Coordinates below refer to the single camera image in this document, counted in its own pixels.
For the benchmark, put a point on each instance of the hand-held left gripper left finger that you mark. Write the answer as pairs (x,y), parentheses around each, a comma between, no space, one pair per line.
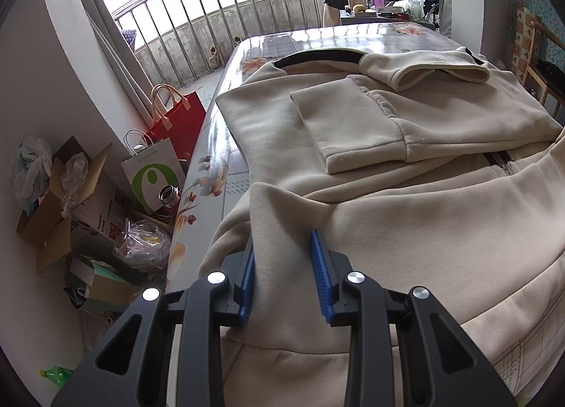
(247,292)

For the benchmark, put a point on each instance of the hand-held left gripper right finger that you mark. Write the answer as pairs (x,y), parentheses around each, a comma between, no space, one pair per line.
(320,279)

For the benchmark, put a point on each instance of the beige zip jacket black trim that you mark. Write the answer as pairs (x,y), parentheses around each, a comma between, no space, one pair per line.
(419,234)

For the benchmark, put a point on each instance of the clear plastic bag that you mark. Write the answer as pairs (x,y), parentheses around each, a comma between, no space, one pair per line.
(141,243)

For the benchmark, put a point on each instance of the steel flask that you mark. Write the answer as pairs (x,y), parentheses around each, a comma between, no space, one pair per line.
(169,197)

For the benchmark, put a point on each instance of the small green cardboard box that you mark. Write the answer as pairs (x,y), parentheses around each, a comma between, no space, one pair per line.
(110,287)

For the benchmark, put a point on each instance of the white paper bag green print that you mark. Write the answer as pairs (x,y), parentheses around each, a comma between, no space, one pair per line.
(150,177)

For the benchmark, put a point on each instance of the printed appliance box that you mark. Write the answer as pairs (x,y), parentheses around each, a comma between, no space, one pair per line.
(101,212)

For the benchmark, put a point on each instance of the red tote bag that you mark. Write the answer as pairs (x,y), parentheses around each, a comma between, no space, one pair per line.
(181,120)

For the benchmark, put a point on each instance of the green plastic bottle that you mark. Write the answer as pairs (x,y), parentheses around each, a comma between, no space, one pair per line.
(57,376)

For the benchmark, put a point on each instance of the crumpled clear plastic wrap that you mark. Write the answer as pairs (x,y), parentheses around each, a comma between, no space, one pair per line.
(74,177)

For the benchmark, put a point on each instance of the open brown cardboard box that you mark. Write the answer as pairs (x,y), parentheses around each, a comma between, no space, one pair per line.
(48,221)

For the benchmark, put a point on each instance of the yellow fruit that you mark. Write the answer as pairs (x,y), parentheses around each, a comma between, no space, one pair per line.
(359,8)

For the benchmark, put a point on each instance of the blue dotted cloth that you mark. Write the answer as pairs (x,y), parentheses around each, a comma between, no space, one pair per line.
(128,39)

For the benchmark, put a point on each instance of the small white plastic bag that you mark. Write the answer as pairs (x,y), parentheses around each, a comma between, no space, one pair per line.
(415,6)

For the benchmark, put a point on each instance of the wooden chair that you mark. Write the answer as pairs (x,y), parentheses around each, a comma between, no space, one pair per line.
(532,75)

